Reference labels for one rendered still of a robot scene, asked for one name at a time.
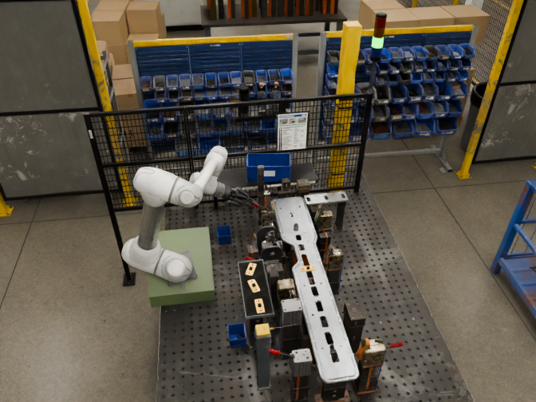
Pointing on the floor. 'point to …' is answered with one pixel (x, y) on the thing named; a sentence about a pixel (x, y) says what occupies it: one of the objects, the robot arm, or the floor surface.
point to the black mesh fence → (226, 146)
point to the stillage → (509, 263)
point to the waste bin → (473, 112)
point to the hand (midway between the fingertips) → (250, 202)
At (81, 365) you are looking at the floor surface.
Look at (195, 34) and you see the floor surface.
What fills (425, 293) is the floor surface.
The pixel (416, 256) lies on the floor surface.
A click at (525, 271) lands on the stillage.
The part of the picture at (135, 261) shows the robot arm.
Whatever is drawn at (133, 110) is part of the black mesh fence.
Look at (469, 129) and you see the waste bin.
